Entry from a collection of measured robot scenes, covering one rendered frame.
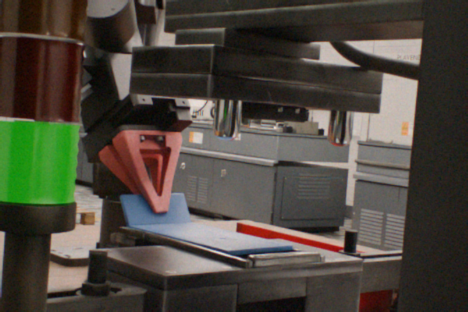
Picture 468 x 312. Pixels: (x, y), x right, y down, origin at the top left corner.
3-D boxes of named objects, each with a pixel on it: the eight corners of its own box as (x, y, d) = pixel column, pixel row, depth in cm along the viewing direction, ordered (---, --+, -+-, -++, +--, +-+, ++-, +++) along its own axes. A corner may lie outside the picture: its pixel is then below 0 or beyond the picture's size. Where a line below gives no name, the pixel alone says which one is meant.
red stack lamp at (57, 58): (54, 118, 38) (59, 47, 38) (97, 123, 35) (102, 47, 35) (-25, 113, 36) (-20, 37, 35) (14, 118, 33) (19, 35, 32)
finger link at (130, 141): (143, 204, 70) (117, 109, 73) (103, 235, 75) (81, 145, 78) (203, 201, 75) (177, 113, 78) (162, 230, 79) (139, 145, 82)
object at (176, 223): (180, 223, 77) (181, 193, 77) (292, 249, 66) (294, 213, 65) (117, 227, 72) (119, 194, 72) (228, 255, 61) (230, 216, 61)
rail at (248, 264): (147, 260, 69) (150, 231, 69) (250, 294, 59) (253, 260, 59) (141, 261, 68) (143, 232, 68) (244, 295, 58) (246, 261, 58)
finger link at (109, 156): (156, 194, 69) (129, 98, 72) (114, 226, 73) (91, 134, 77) (216, 192, 73) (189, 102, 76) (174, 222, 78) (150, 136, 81)
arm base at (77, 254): (204, 198, 108) (173, 192, 113) (71, 200, 95) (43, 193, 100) (199, 257, 109) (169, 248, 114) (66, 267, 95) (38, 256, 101)
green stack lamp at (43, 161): (49, 192, 38) (54, 122, 38) (90, 203, 35) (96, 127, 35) (-29, 193, 36) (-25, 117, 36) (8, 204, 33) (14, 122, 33)
